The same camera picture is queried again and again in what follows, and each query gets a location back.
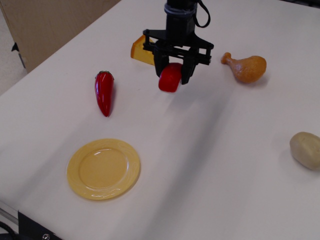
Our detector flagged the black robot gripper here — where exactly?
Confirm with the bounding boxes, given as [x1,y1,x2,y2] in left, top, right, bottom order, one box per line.
[143,13,214,85]

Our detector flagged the red tuna sushi toy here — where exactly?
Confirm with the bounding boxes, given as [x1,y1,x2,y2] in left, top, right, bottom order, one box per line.
[158,62,182,93]

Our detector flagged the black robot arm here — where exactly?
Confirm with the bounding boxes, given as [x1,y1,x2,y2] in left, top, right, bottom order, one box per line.
[143,0,214,85]

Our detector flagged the yellow plastic plate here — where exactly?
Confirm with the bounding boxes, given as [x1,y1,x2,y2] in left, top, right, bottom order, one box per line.
[66,138,141,201]

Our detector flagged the yellow toy cheese wedge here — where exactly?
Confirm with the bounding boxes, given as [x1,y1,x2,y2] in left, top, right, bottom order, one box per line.
[130,35,155,66]

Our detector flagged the red toy chili pepper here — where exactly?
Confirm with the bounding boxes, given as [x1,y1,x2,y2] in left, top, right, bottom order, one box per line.
[95,71,115,117]

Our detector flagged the toy fried chicken drumstick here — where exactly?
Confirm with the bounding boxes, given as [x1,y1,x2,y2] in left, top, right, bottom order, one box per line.
[220,52,267,84]

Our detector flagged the brown cardboard panel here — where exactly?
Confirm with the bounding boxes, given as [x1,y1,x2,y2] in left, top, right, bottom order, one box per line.
[0,0,118,72]

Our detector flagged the beige toy potato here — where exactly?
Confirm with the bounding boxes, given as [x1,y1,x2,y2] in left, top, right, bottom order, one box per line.
[289,132,320,171]

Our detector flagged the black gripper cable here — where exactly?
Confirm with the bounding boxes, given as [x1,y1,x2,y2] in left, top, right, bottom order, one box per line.
[193,0,211,28]

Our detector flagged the black table corner bracket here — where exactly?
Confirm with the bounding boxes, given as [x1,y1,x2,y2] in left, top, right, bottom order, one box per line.
[18,212,62,240]

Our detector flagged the aluminium table frame rail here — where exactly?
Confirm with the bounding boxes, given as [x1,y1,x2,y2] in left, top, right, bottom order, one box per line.
[0,201,19,234]

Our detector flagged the black cable at corner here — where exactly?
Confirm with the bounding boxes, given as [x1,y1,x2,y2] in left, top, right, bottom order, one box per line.
[0,220,20,240]

